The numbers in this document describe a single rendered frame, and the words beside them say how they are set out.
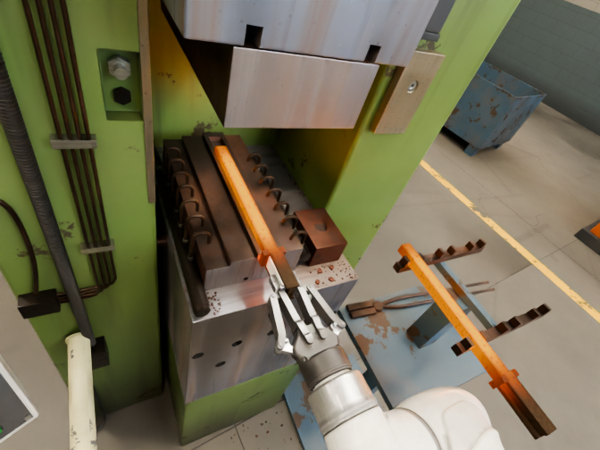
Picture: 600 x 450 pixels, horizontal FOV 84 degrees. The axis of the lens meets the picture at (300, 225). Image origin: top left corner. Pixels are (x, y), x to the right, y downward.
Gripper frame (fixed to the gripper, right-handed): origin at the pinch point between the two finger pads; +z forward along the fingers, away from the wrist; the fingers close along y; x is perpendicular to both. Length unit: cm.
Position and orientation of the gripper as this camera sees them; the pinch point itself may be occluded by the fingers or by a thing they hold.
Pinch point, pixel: (280, 274)
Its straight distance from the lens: 62.6
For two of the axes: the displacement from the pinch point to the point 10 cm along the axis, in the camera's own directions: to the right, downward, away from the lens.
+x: 2.6, -6.9, -6.8
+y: 8.7, -1.3, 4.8
